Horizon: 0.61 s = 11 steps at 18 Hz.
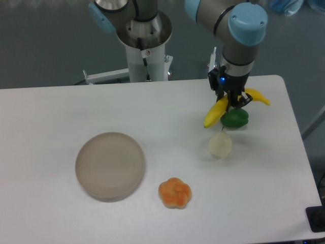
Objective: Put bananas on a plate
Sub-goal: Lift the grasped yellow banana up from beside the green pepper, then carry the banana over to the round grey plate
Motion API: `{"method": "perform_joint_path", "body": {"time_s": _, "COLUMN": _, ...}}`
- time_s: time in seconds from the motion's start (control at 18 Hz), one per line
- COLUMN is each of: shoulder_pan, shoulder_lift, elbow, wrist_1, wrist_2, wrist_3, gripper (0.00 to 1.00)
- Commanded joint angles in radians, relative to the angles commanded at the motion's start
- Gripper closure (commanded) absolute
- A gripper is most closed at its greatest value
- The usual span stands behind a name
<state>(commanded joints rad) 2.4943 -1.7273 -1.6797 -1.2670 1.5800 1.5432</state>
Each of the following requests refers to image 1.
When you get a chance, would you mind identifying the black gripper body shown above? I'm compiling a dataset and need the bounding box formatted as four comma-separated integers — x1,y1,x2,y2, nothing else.
217,65,249,99

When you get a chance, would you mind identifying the yellow banana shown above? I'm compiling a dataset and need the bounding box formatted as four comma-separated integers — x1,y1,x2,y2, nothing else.
204,88,271,128

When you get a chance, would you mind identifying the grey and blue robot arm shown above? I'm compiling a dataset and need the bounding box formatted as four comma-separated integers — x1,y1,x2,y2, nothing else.
88,1,268,109

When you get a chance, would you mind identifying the beige round plate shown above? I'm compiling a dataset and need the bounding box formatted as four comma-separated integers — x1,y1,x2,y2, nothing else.
75,132,146,202

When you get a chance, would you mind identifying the green bell pepper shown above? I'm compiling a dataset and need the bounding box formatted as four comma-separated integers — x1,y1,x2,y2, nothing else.
220,109,249,128

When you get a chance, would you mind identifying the pale translucent pear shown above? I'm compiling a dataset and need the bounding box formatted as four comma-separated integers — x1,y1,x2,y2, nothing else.
209,131,233,158

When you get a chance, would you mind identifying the blue plastic bag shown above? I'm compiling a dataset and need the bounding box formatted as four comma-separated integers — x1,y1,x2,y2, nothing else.
266,0,324,17

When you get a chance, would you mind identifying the orange knotted bread roll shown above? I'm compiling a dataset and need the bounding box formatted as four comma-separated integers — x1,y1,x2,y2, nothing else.
158,177,192,209

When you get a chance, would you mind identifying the black device at table edge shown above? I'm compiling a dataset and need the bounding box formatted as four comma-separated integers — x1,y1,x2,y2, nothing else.
306,206,324,233

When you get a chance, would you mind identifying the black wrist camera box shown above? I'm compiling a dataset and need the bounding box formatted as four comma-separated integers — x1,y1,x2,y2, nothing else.
208,65,226,97

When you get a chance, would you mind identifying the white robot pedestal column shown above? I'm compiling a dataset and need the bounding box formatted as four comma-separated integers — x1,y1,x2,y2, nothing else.
117,11,172,82

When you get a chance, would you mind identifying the white metal base bracket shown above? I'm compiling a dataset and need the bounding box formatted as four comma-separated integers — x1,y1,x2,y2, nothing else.
75,54,174,85

